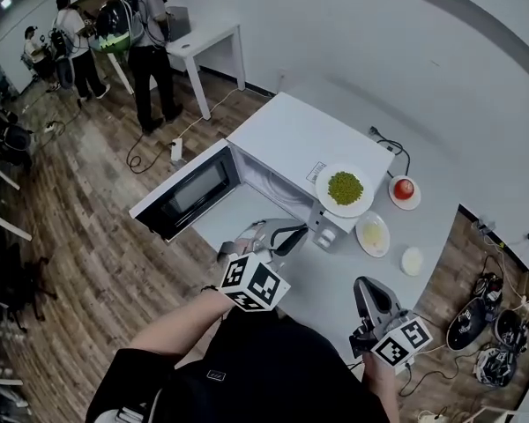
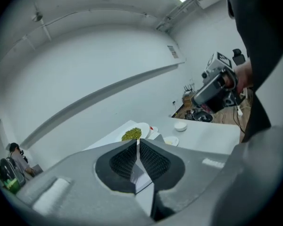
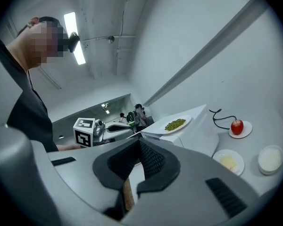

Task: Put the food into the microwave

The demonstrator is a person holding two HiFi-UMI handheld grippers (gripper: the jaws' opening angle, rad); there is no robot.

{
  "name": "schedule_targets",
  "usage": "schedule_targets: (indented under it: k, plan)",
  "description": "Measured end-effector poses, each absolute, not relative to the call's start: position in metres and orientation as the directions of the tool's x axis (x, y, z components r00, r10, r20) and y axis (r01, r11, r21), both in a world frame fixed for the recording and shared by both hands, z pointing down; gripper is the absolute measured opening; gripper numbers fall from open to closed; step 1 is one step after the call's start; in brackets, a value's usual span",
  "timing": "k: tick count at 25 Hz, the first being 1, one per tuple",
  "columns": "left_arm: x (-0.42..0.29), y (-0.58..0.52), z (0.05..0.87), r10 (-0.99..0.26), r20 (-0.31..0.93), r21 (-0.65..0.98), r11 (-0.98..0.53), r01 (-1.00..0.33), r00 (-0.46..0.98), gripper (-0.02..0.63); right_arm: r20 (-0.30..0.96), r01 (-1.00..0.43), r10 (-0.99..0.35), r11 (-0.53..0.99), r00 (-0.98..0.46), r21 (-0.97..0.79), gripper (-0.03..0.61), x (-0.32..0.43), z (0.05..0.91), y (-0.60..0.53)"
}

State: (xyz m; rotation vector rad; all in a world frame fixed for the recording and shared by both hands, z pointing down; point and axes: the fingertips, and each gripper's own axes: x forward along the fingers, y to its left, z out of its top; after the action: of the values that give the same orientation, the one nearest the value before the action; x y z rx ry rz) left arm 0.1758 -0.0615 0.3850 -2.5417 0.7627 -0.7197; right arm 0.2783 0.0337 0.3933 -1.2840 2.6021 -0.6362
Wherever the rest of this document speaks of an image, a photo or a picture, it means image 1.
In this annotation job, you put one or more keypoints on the black and green backpack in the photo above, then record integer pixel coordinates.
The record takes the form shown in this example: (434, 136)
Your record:
(114, 27)

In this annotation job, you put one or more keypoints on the small white bowl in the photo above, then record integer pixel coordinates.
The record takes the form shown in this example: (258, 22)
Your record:
(412, 261)

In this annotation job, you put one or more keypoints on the black rounded backpack shell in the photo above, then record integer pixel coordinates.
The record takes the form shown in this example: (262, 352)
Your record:
(465, 326)
(496, 366)
(511, 328)

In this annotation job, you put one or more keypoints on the white power strip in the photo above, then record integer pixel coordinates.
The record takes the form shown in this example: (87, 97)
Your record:
(176, 150)

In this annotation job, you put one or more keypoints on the black office chair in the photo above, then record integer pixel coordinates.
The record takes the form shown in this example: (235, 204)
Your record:
(13, 289)

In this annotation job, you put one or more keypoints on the large white table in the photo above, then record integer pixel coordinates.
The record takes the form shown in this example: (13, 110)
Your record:
(427, 245)

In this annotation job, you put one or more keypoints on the small white table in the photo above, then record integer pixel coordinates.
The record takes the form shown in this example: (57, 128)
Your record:
(211, 38)

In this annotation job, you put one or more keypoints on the person's left forearm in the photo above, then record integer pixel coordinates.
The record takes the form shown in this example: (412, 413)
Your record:
(181, 328)

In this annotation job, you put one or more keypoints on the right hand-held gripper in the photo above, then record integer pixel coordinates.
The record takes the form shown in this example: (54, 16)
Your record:
(401, 339)

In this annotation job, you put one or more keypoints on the person's right forearm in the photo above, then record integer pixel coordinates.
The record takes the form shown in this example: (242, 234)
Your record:
(381, 386)

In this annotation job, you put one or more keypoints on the large white plate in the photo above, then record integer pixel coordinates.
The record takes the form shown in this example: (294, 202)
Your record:
(324, 201)

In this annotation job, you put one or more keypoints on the green exit sign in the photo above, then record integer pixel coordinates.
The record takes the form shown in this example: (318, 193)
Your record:
(5, 2)

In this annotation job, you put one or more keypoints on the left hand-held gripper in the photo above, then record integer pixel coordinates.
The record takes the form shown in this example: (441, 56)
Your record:
(255, 282)

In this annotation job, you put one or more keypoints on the grey plastic bin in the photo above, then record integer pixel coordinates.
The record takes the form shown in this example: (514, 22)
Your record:
(179, 24)

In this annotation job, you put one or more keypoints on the pile of green mung beans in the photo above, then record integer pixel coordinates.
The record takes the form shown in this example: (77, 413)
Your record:
(345, 188)

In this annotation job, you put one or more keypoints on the person's black shirt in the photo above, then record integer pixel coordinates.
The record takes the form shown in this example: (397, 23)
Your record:
(264, 368)

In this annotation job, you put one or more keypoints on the pale yellow liquid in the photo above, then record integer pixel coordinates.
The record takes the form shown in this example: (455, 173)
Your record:
(372, 234)

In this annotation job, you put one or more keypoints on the white microwave oven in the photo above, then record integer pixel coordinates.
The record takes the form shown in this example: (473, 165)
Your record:
(291, 135)

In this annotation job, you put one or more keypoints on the white oval plate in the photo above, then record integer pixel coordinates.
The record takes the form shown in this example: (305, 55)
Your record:
(361, 245)

